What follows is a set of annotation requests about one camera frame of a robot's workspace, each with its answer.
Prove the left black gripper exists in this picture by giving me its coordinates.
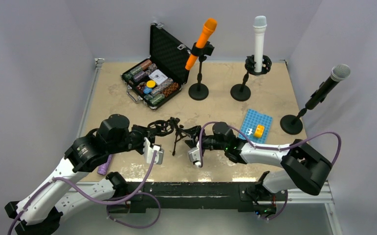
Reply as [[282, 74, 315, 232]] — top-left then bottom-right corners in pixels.
[[109, 124, 157, 154]]

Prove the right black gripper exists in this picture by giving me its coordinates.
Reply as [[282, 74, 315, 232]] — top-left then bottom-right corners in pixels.
[[182, 125, 227, 150]]

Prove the black tripod shock mount stand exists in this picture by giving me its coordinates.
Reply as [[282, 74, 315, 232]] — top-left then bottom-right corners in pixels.
[[150, 117, 186, 156]]

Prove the black round base clip stand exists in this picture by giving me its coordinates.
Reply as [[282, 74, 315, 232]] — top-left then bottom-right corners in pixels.
[[188, 41, 215, 101]]

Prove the purple glitter microphone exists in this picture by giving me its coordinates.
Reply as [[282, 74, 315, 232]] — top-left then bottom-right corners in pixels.
[[97, 155, 113, 176]]

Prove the orange microphone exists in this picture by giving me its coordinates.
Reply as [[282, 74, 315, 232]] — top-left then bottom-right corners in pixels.
[[185, 18, 218, 71]]

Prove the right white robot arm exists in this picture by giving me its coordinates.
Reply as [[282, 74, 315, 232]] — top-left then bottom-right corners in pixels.
[[185, 122, 333, 199]]

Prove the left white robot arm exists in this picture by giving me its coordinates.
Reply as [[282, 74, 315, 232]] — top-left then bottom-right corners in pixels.
[[5, 114, 163, 235]]

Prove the black stand at right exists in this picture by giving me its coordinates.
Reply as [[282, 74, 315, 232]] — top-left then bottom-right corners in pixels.
[[280, 108, 307, 135]]

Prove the white microphone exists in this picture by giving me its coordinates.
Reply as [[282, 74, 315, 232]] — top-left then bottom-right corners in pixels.
[[253, 16, 267, 73]]

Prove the black microphone silver grille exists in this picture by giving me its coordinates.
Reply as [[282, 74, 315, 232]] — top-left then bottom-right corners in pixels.
[[305, 64, 351, 110]]

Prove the yellow round chip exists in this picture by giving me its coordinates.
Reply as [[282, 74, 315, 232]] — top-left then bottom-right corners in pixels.
[[146, 80, 156, 89]]

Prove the black poker chip case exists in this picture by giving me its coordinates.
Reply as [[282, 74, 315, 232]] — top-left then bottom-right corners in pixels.
[[121, 23, 191, 110]]

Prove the white card deck box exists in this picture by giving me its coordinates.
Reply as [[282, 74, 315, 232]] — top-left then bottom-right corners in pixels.
[[148, 69, 168, 85]]

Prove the blue lego baseplate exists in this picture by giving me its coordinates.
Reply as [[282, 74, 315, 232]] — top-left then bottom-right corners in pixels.
[[240, 109, 273, 144]]

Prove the orange lego brick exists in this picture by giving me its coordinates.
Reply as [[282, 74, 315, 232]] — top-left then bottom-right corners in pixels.
[[253, 124, 265, 139]]

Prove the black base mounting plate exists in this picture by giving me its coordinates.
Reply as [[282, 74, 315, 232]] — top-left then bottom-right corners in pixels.
[[109, 182, 286, 213]]

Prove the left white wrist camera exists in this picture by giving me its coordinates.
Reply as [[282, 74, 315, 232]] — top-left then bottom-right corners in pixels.
[[143, 138, 164, 165]]

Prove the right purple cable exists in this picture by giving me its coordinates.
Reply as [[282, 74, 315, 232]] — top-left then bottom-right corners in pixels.
[[199, 121, 342, 167]]

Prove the purple cable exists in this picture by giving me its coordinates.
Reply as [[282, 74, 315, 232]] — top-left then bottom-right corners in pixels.
[[6, 149, 158, 235], [199, 121, 342, 167]]

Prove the black shock mount round stand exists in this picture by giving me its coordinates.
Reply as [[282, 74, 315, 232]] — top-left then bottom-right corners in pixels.
[[230, 55, 272, 101]]

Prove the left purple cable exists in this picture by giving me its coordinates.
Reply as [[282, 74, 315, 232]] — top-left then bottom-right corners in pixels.
[[6, 149, 158, 235]]

